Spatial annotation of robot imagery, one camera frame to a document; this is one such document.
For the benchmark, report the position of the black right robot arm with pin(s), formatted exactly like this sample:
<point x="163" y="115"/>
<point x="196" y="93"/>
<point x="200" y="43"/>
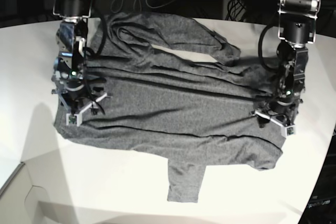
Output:
<point x="71" y="37"/>

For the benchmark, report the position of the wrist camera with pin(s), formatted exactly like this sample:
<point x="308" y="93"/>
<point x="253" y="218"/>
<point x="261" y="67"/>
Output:
<point x="73" y="119"/>
<point x="287" y="131"/>

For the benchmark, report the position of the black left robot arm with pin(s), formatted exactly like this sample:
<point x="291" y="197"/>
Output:
<point x="297" y="21"/>

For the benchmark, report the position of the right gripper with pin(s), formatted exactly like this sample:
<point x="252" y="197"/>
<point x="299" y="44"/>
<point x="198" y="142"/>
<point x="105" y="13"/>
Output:
<point x="79" y="95"/>

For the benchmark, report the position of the dark grey t-shirt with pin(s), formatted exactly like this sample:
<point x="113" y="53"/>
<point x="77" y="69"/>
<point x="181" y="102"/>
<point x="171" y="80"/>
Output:
<point x="181" y="91"/>

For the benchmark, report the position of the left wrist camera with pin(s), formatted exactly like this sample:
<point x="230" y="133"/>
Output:
<point x="287" y="131"/>

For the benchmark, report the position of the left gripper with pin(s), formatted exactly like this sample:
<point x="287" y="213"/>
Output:
<point x="274" y="111"/>

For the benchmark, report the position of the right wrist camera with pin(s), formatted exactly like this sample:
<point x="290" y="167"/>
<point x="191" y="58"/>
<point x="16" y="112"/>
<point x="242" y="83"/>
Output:
<point x="73" y="119"/>

